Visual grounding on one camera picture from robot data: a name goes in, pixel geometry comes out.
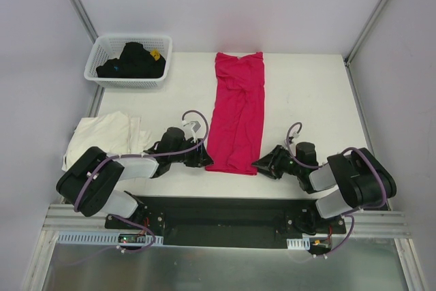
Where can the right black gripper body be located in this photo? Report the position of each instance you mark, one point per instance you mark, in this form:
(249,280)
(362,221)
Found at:
(274,161)

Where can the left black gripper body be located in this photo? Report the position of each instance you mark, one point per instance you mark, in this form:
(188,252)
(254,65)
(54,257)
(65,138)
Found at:
(194,156)

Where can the white plastic laundry basket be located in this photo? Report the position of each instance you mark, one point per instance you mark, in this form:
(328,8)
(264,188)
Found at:
(110,46)

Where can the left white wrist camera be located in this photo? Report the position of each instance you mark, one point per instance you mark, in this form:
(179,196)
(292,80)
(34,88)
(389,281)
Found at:
(190,128)

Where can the right aluminium frame post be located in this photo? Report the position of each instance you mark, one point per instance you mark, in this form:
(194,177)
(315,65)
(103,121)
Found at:
(368,27)

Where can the white cable duct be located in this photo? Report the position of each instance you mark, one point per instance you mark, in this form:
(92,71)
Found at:
(108,238)
(299,244)

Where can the left aluminium frame post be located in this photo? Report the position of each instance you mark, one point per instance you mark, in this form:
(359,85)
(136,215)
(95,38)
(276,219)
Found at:
(73,1)

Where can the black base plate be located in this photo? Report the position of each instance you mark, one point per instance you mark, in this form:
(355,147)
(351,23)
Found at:
(232,222)

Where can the black t shirt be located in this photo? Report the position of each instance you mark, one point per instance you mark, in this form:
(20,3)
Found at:
(135,62)

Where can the right white cable duct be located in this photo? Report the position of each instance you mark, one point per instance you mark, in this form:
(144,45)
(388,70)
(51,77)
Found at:
(299,244)

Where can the white t shirt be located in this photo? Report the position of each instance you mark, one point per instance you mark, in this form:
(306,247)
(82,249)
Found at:
(115,133)

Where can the aluminium frame post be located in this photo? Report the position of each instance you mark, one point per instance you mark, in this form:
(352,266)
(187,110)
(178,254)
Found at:
(368,27)
(73,1)

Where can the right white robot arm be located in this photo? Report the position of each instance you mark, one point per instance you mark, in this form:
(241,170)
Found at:
(361,182)

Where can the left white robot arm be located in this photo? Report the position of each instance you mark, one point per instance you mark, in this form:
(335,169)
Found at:
(89,185)

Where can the left white cable duct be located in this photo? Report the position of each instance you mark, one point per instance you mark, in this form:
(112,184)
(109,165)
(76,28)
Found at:
(108,238)

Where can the pink t shirt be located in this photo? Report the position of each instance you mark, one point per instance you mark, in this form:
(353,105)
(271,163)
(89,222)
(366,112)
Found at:
(237,124)

